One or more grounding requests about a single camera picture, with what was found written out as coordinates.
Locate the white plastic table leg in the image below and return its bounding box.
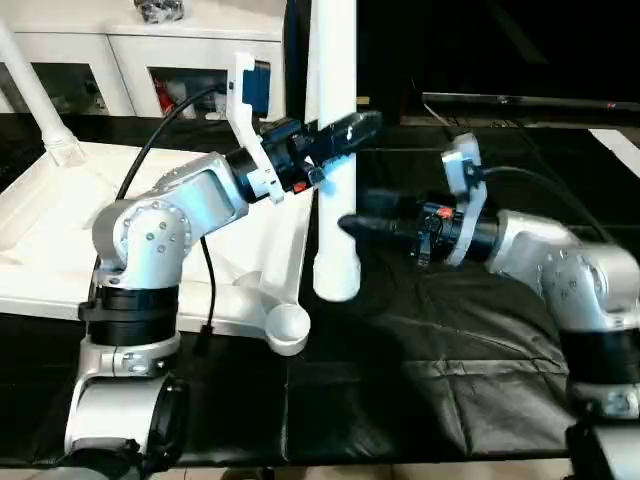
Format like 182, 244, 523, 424
304, 0, 362, 304
0, 19, 91, 169

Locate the white plastic table top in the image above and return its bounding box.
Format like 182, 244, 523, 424
0, 139, 312, 357

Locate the red labelled package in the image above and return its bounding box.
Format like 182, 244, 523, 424
155, 79, 174, 114

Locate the black work mat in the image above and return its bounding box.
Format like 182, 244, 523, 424
0, 112, 640, 469

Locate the white flat strip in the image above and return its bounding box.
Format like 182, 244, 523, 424
589, 128, 640, 179

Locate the white glass-door cabinet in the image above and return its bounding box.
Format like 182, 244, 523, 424
0, 0, 286, 119

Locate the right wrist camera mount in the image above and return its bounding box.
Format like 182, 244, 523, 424
440, 132, 489, 266

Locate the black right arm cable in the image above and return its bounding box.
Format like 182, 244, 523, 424
477, 167, 616, 241

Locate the black metal rail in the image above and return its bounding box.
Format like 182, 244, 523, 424
422, 92, 640, 111

